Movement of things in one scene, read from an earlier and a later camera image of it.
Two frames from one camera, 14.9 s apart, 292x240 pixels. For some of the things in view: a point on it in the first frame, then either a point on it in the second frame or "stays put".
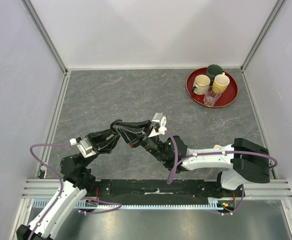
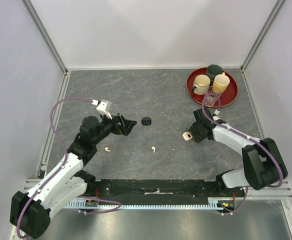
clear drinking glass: (211, 95) stays put
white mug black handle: (201, 82) stays put
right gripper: (135, 139) to (196, 137)
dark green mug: (213, 70) stays put
